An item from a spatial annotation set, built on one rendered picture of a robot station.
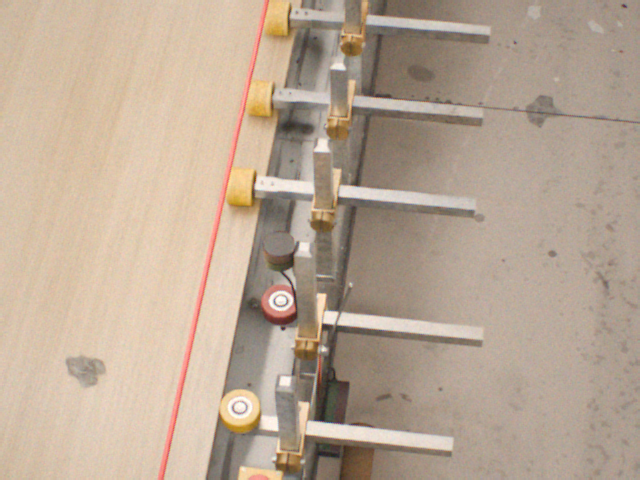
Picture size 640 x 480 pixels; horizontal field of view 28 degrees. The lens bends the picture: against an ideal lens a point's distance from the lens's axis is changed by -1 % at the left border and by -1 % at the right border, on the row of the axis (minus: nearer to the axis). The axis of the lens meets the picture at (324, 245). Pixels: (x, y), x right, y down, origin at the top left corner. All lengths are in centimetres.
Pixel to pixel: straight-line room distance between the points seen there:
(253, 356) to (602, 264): 131
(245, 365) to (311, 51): 95
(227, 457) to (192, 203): 55
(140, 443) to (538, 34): 236
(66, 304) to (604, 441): 155
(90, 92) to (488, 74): 163
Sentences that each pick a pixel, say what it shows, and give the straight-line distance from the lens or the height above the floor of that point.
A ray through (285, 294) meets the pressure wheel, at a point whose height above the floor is 91.
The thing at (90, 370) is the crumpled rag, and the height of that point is 91.
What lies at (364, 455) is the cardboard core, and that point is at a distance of 342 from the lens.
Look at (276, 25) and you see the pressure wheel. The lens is 309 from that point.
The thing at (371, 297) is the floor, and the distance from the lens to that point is 375.
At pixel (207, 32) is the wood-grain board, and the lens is 316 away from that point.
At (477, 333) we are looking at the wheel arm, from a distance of 270.
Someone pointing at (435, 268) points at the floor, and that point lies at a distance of 381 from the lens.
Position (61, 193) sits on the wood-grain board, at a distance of 290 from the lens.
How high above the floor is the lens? 316
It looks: 55 degrees down
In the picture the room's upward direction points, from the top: 2 degrees counter-clockwise
